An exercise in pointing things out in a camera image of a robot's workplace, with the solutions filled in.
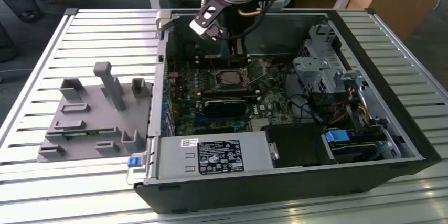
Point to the silver disk bay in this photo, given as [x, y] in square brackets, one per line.
[392, 150]

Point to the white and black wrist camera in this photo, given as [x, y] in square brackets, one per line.
[204, 22]

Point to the black graphics card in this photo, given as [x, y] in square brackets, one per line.
[224, 108]

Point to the blue case latch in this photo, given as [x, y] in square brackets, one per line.
[134, 162]

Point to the silver metal drive cage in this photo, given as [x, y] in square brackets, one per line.
[311, 69]

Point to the black open PC case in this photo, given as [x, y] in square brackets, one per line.
[244, 195]

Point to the grey labelled metal box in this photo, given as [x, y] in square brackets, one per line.
[214, 55]

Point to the CPU with silver lid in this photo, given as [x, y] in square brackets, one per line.
[231, 77]

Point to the silver power supply unit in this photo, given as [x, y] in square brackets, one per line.
[175, 155]

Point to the blue disk carrier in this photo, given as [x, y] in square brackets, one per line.
[336, 136]

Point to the silver chipset heat sink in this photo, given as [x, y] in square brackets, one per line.
[260, 124]

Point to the grey parts rack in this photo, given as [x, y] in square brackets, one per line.
[104, 119]

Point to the green motherboard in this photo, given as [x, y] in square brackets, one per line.
[272, 98]

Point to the green RAM stick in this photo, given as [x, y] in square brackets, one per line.
[102, 131]

